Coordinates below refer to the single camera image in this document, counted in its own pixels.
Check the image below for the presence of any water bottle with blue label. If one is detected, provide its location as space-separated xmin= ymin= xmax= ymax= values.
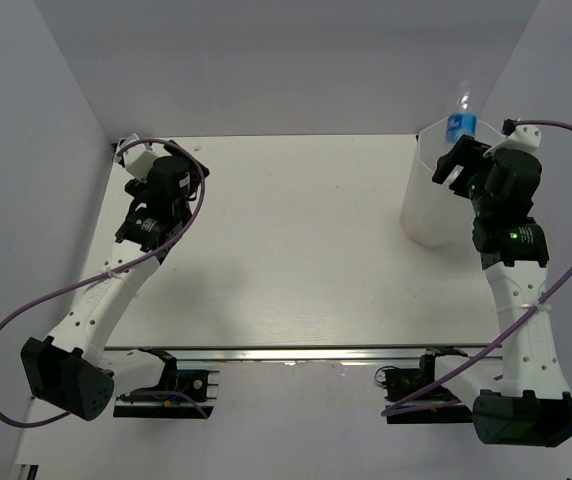
xmin=445 ymin=92 xmax=477 ymax=144

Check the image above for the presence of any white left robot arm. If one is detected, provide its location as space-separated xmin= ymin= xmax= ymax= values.
xmin=20 ymin=136 xmax=209 ymax=421

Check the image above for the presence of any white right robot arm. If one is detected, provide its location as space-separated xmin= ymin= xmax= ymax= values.
xmin=417 ymin=135 xmax=572 ymax=448

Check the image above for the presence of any white translucent plastic bin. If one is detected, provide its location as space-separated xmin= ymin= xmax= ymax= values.
xmin=398 ymin=117 xmax=505 ymax=248

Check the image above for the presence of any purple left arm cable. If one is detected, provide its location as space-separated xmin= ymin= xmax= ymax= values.
xmin=0 ymin=139 xmax=207 ymax=428

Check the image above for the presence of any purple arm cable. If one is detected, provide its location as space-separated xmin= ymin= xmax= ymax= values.
xmin=381 ymin=117 xmax=572 ymax=417
xmin=0 ymin=139 xmax=207 ymax=428

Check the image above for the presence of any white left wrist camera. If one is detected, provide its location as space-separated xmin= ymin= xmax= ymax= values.
xmin=113 ymin=134 xmax=162 ymax=182

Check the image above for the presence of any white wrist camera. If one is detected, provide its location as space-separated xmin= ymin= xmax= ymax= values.
xmin=113 ymin=134 xmax=162 ymax=182
xmin=483 ymin=119 xmax=542 ymax=158

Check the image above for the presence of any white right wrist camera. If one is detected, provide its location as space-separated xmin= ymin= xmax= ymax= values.
xmin=483 ymin=119 xmax=542 ymax=158

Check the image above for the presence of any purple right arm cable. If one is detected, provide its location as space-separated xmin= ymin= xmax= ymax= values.
xmin=381 ymin=117 xmax=572 ymax=417

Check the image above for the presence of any aluminium table frame rail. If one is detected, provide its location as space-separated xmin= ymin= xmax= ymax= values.
xmin=105 ymin=347 xmax=505 ymax=364

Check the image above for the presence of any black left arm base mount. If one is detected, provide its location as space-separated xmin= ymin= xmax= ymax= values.
xmin=102 ymin=347 xmax=220 ymax=420

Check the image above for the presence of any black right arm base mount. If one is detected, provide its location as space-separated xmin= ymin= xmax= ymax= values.
xmin=375 ymin=344 xmax=477 ymax=425

